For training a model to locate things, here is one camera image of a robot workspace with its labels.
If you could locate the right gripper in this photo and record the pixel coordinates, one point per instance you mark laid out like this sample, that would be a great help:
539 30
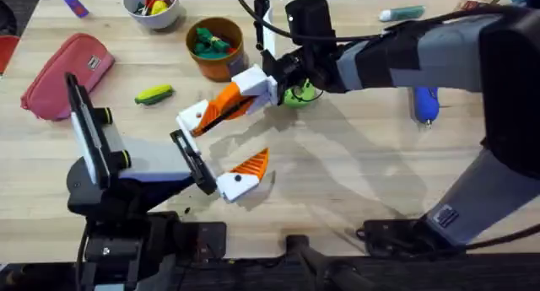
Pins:
304 67

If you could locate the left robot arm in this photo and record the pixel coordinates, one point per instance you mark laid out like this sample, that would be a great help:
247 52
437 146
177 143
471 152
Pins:
109 206

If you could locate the orange ribbed wedge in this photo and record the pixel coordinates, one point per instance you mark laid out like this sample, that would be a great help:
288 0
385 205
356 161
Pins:
201 125

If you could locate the left wrist upright plate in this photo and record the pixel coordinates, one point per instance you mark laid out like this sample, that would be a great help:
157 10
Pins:
84 130

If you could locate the right wrist upright plate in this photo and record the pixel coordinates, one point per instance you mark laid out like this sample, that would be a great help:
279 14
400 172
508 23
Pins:
262 25

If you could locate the white cup with tools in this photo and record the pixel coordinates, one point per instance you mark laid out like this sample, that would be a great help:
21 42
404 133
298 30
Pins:
154 8

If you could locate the green and white tube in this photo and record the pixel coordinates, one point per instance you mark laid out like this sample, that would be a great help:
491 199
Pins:
401 13

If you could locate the green disc with holes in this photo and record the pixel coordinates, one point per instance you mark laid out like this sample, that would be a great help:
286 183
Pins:
301 98

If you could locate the black rail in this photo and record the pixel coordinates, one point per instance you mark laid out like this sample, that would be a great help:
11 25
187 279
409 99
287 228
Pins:
379 276

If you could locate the wrist upright plate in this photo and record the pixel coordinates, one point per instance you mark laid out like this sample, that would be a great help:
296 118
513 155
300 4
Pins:
262 25
84 130

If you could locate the toy corn cob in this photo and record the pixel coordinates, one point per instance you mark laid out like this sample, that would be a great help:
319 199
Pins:
154 94

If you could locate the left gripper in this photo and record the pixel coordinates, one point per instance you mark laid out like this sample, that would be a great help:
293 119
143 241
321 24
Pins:
152 156

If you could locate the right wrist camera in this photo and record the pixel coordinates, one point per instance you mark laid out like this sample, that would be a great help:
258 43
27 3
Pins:
310 19

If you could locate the brown tub with toys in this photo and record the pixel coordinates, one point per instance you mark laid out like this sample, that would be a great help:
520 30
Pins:
215 50

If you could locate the pink zip bag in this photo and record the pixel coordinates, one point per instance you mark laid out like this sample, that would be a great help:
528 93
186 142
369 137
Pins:
63 76

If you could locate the purple marker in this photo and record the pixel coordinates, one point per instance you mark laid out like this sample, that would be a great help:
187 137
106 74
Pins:
72 2

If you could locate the red object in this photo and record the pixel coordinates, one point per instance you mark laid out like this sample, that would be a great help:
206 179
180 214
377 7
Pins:
7 52

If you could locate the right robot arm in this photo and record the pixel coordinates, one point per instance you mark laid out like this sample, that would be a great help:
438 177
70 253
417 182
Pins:
464 59

